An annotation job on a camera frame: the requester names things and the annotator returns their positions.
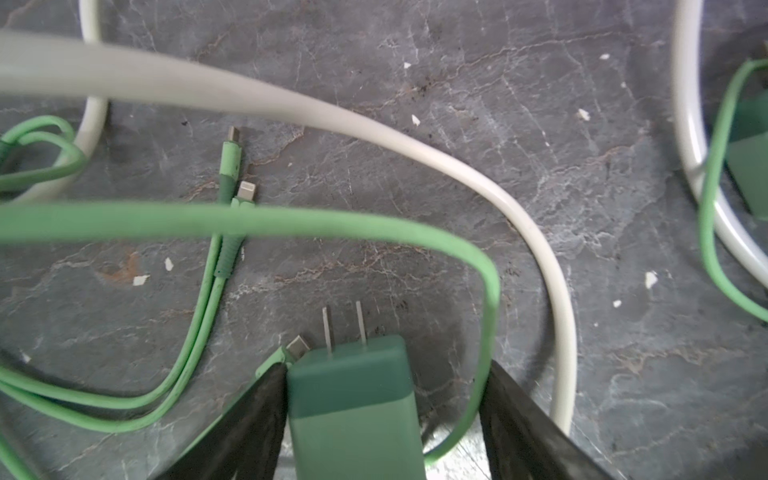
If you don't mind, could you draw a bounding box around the green charger plug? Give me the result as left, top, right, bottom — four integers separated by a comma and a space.
726, 90, 767, 221
287, 308, 426, 480

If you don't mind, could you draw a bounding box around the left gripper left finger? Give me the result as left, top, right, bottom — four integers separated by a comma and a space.
157, 363, 288, 479

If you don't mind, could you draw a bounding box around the white strip power cord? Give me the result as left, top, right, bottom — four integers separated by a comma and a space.
0, 0, 578, 436

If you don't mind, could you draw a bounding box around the green charger cable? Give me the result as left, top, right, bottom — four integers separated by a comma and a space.
0, 115, 502, 480

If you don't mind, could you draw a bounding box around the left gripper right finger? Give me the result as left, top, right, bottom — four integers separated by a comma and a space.
479, 361, 610, 480

